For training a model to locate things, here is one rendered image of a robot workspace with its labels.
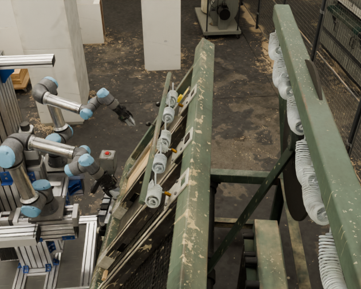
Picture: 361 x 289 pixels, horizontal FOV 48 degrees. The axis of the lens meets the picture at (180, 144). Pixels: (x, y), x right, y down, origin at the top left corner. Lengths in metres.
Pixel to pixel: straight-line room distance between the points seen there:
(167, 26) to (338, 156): 5.22
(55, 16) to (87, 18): 2.83
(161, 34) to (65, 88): 1.96
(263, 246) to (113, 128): 3.99
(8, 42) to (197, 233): 5.91
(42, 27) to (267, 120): 3.03
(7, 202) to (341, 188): 2.39
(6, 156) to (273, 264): 1.56
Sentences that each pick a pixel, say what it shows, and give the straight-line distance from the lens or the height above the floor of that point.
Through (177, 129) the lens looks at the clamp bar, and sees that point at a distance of 2.40.
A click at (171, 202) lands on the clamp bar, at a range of 1.73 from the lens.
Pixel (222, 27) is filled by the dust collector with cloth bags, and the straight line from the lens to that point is 7.92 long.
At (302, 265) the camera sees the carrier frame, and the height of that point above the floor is 0.78.
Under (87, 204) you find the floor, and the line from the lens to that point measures 4.41.
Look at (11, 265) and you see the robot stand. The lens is 3.82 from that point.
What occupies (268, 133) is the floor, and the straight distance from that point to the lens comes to 5.37.
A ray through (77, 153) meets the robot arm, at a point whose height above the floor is 1.58.
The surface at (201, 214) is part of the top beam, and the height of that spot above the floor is 1.93.
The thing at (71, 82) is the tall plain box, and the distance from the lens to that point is 5.24.
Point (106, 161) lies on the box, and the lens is 3.46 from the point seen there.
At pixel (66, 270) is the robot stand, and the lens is 3.64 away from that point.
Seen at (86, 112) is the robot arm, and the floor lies 1.59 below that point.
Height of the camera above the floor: 3.08
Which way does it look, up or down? 37 degrees down
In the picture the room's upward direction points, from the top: straight up
